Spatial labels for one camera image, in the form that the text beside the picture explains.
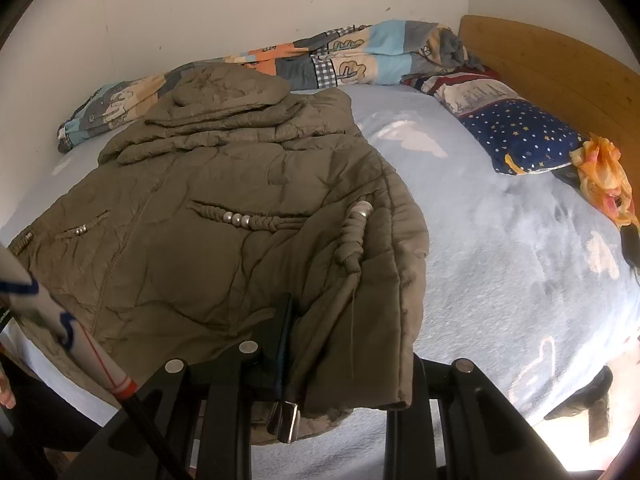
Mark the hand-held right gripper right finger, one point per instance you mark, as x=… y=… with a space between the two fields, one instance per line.
x=430 y=410

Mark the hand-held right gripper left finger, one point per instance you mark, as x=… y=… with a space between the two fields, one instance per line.
x=284 y=350

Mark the olive hooded padded coat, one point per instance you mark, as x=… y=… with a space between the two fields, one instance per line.
x=200 y=260

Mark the dark object beside bed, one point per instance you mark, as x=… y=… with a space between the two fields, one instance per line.
x=595 y=400

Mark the white baseball bat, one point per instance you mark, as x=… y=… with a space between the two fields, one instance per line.
x=45 y=310

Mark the dark cloth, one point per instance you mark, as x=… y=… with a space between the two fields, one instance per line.
x=40 y=425

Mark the small black item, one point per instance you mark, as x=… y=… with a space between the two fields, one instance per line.
x=632 y=242

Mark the star and stripe print pillow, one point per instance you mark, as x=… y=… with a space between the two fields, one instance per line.
x=520 y=135

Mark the patchwork print quilt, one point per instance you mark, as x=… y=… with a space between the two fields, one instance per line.
x=350 y=67

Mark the orange floral scarf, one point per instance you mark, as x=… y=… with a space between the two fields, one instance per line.
x=605 y=175

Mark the wooden headboard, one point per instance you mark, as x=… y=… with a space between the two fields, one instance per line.
x=550 y=65

